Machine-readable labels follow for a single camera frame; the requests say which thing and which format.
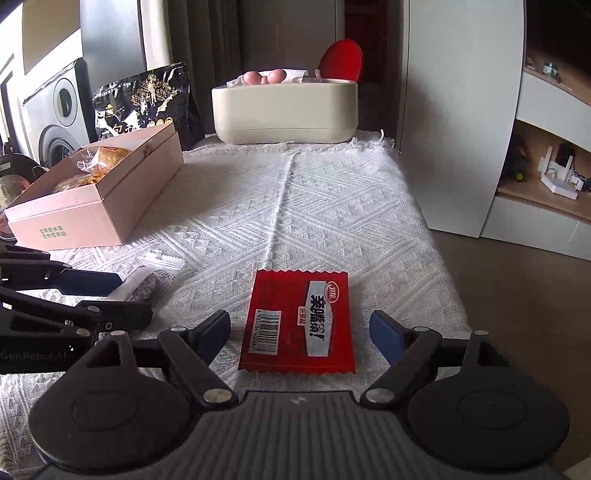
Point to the white wooden shelf cabinet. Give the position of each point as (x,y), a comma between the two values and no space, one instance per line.
(531,230)

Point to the white dotted snack packet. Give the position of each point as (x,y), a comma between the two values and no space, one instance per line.
(154,279)

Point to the dark grey column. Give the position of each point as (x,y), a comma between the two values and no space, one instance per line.
(111,37)

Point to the white woven tablecloth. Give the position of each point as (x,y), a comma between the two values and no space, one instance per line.
(323,207)

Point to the grey washing machine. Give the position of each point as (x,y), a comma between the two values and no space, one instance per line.
(60,101)

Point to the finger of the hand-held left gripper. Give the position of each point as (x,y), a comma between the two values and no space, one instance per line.
(87,281)
(124,316)

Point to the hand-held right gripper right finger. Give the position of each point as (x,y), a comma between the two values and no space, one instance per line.
(385,335)

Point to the black gold-print snack bag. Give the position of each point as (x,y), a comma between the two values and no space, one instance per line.
(152,97)

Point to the orange snack packet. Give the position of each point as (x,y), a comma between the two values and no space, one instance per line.
(108,157)

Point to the white router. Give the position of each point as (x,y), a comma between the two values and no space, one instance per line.
(558,187)

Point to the white cabinet panel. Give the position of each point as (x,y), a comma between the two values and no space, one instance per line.
(461,115)

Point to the square red snack packet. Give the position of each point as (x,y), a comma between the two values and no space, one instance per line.
(277,295)

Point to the red round paddle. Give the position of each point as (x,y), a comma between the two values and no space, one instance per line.
(341,57)

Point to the small white shelf ornament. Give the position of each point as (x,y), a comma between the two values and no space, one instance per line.
(549,69)

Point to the pink cardboard box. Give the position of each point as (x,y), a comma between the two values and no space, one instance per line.
(69,217)

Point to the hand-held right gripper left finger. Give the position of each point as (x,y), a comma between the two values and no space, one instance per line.
(217,328)

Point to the beige oval container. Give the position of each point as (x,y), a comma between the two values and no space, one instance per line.
(286,110)

